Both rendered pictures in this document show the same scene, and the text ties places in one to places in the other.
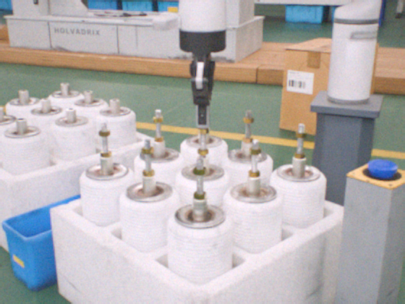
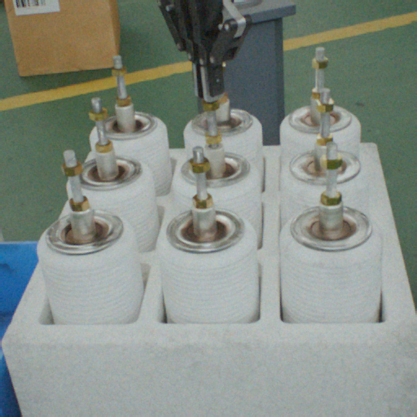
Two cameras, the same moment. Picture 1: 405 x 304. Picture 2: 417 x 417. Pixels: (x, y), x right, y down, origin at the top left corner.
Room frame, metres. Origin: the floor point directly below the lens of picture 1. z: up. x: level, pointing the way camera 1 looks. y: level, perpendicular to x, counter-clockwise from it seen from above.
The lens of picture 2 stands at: (0.31, 0.45, 0.64)
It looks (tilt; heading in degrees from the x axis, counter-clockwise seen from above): 32 degrees down; 321
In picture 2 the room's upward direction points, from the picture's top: 5 degrees counter-clockwise
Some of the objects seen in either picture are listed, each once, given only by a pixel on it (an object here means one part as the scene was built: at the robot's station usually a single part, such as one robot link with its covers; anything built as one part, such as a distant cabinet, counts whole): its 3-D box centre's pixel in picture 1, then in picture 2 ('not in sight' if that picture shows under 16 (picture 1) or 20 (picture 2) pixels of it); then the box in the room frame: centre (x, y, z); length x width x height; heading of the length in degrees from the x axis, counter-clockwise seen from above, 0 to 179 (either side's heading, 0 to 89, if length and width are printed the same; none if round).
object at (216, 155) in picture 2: (202, 166); (214, 159); (0.86, 0.00, 0.26); 0.02 x 0.02 x 0.03
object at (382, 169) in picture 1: (382, 170); not in sight; (0.70, -0.25, 0.32); 0.04 x 0.04 x 0.02
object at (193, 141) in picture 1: (204, 141); (127, 126); (1.03, 0.00, 0.25); 0.08 x 0.08 x 0.01
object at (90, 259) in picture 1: (202, 253); (224, 287); (0.86, 0.00, 0.09); 0.39 x 0.39 x 0.18; 44
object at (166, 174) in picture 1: (160, 199); (120, 241); (0.94, 0.08, 0.16); 0.10 x 0.10 x 0.18
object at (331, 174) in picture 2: (199, 184); (331, 181); (0.69, 0.00, 0.30); 0.01 x 0.01 x 0.08; 15
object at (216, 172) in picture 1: (202, 172); (215, 169); (0.86, 0.00, 0.25); 0.08 x 0.08 x 0.01
